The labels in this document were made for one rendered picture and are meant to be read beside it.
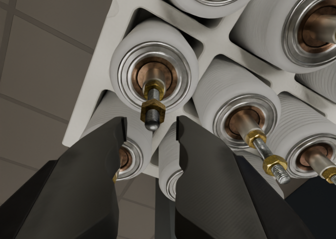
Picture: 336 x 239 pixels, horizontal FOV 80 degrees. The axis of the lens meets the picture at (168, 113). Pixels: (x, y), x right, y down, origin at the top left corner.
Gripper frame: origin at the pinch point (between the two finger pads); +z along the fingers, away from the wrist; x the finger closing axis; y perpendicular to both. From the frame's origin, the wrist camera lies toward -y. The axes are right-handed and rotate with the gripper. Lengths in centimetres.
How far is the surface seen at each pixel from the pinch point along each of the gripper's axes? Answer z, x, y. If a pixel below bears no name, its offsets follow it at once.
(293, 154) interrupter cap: 9.1, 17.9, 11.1
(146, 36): 9.4, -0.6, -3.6
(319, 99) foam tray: 16.4, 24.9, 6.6
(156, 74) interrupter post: 7.3, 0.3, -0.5
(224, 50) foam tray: 16.4, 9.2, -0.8
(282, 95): 18.7, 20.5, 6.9
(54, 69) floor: 34.4, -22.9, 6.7
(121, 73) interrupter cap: 8.9, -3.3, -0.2
